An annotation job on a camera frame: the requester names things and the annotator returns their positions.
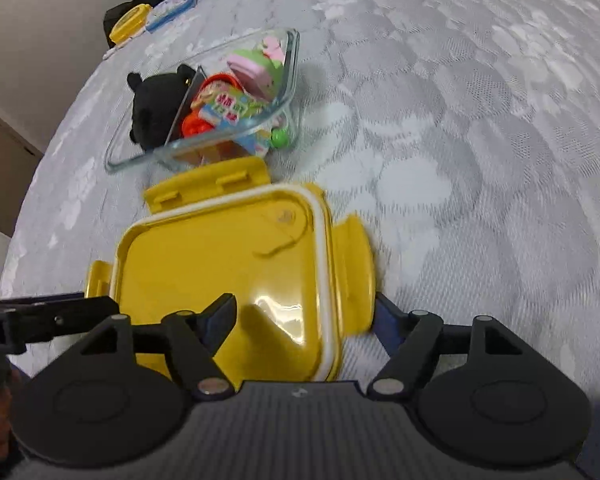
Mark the yellow container lid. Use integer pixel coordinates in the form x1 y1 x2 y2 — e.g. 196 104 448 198
85 157 376 384

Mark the pink green toy keychain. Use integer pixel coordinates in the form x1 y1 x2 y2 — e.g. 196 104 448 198
226 36 286 102

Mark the clear glass container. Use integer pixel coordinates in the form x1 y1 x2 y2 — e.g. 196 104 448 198
104 28 300 174

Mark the red cartoon figure toy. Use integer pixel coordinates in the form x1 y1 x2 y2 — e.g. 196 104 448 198
180 73 266 162

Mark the black plush toy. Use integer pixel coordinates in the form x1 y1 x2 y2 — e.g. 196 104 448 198
126 64 196 152

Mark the small yellow box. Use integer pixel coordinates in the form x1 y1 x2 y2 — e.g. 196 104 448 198
109 3 152 46

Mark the blue white pencil case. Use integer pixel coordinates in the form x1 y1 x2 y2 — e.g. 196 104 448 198
145 0 197 32

